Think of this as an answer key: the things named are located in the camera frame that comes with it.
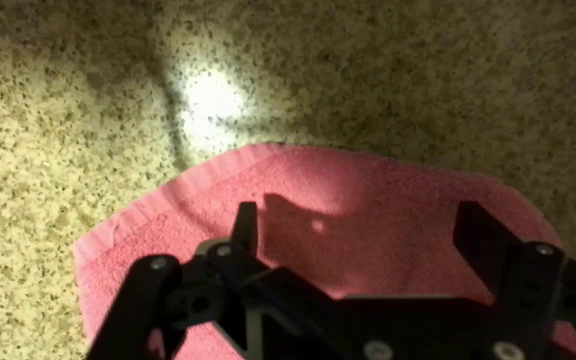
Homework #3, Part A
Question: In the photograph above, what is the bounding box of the pink cloth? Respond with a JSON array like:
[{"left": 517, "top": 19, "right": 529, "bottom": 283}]
[{"left": 72, "top": 142, "right": 576, "bottom": 360}]

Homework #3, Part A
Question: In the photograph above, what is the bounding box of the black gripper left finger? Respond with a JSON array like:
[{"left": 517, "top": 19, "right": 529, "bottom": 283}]
[{"left": 86, "top": 200, "right": 331, "bottom": 360}]

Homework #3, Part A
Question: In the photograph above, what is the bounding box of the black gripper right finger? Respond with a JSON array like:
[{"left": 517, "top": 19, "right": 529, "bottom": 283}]
[{"left": 453, "top": 197, "right": 576, "bottom": 360}]

